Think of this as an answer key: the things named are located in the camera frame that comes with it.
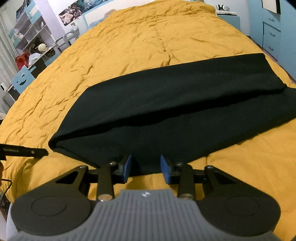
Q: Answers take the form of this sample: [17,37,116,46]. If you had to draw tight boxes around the blue drawer cabinet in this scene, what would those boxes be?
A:
[248,1,295,79]

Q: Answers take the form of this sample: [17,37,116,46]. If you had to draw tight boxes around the black pants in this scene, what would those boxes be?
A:
[49,53,295,176]

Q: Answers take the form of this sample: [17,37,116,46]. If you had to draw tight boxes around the black white sneakers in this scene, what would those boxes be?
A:
[215,4,230,11]

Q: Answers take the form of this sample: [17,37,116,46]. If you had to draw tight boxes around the white cubby shelf unit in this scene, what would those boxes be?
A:
[9,1,58,67]

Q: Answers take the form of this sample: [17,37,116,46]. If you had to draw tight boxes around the yellow quilted bedspread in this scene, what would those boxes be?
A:
[1,1,295,240]

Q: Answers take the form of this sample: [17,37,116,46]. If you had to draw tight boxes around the blue smiley chair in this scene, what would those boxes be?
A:
[11,66,35,94]

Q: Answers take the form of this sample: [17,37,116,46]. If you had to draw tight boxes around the blue bedside table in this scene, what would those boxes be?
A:
[216,10,241,30]

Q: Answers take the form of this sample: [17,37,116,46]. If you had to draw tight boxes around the blue white headboard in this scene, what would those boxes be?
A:
[79,0,139,31]

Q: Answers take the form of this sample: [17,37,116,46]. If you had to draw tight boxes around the anime wall posters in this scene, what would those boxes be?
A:
[58,0,108,26]

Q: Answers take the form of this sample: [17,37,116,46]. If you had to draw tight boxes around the red bag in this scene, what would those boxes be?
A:
[15,52,30,70]

